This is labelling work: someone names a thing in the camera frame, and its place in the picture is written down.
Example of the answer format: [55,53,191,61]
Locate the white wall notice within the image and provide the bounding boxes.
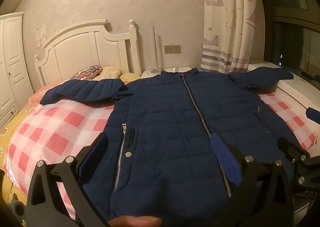
[35,24,47,40]

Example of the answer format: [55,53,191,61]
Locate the yellow bedsheet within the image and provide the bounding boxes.
[0,72,140,227]

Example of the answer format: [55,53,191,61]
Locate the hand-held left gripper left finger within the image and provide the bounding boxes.
[26,132,111,227]

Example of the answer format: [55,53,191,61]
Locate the white window ledge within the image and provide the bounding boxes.
[246,59,320,158]

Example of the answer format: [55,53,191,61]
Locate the red white checkered plastic sheet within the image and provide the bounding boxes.
[4,81,320,220]

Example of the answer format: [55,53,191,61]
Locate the gold wall socket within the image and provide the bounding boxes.
[164,45,181,54]

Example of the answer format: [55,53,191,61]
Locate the dark window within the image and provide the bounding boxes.
[260,0,320,80]

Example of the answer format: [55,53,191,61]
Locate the navy puffer jacket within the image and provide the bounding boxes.
[39,67,295,225]

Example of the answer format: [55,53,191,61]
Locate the person's left hand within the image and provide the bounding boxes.
[110,215,163,227]

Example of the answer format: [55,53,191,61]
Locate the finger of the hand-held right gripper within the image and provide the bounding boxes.
[305,107,320,124]
[277,136,320,167]

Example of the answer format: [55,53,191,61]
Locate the white wooden bed headboard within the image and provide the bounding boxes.
[34,19,142,87]

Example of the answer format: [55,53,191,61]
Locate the patterned round pillow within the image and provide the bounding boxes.
[70,65,103,80]

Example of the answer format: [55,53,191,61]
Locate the pink floral quilt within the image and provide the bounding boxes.
[29,89,48,104]

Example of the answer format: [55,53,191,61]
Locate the white wardrobe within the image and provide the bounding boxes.
[0,12,35,130]

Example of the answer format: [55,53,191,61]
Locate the beige floral pillow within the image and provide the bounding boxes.
[94,66,123,80]

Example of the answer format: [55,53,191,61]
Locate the sailboat print curtain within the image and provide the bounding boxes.
[200,0,259,74]

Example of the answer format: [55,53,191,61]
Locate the white nightstand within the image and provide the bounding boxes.
[141,66,196,79]

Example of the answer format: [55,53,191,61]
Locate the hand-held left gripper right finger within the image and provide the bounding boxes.
[211,133,294,227]

